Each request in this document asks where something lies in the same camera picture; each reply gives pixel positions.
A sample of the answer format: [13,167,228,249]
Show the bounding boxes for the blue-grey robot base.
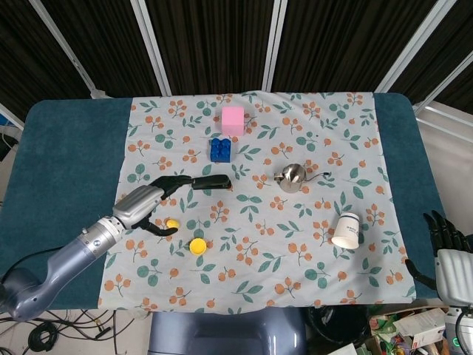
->
[147,306,307,355]

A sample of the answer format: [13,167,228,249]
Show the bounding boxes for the black floor cables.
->
[0,309,123,355]

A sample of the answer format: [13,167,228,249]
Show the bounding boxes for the teal table cover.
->
[0,92,444,311]

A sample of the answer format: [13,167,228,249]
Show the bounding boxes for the white cardboard box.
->
[392,307,449,350]

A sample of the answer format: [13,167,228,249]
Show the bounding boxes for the blue building block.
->
[210,138,233,163]

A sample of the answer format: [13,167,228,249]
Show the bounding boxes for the stainless steel pitcher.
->
[274,163,331,193]

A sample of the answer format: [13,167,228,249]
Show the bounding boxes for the white paper cup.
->
[330,212,361,250]

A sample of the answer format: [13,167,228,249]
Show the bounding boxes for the black bin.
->
[304,305,372,349]

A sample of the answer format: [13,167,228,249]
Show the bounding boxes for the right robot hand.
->
[405,210,473,307]

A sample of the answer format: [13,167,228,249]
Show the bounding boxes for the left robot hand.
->
[112,175,194,237]

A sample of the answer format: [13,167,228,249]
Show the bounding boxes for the pink foam cube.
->
[221,106,245,136]

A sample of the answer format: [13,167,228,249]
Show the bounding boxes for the floral tablecloth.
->
[98,89,418,311]

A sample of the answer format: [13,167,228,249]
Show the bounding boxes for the black stapler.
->
[191,175,233,192]

